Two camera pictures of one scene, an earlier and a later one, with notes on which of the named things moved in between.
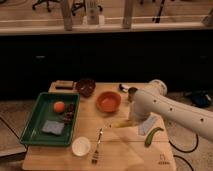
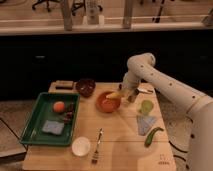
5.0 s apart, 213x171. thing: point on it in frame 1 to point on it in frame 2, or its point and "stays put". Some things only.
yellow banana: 120,124 to 114,96
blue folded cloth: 147,124 stays put
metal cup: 131,92 stays put
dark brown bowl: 85,87 stays put
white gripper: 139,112 to 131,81
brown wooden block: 64,85 stays put
